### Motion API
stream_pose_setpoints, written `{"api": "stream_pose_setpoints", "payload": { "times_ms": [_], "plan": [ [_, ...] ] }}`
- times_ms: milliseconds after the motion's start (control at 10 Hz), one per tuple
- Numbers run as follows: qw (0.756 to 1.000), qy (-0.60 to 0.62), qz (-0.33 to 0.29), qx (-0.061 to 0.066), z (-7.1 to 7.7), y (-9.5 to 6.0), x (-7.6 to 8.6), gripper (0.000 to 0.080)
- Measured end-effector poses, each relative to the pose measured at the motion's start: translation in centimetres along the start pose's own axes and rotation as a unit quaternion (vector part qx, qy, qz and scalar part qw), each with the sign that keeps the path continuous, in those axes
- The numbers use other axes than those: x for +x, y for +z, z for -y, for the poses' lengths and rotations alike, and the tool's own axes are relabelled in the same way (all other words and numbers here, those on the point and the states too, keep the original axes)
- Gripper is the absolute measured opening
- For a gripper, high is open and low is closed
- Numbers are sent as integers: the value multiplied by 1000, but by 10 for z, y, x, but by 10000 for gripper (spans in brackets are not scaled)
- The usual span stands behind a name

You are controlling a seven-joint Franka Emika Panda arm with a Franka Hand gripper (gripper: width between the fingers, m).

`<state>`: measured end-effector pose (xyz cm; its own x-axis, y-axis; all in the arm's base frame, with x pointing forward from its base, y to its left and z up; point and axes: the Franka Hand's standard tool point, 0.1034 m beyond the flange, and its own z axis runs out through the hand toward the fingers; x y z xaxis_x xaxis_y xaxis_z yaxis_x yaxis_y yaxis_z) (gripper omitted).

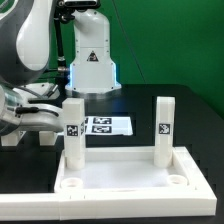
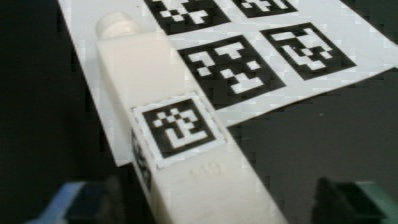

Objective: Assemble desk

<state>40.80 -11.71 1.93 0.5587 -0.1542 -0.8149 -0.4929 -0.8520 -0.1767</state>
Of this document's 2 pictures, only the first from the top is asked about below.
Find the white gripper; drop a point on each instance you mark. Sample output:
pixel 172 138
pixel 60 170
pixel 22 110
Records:
pixel 35 111

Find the white desk top tray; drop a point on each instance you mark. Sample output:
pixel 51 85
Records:
pixel 120 168

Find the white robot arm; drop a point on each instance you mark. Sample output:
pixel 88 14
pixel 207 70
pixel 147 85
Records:
pixel 83 42

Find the fiducial marker sheet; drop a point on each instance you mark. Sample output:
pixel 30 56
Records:
pixel 100 125

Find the white L-shaped corner guide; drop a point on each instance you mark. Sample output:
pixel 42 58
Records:
pixel 196 200

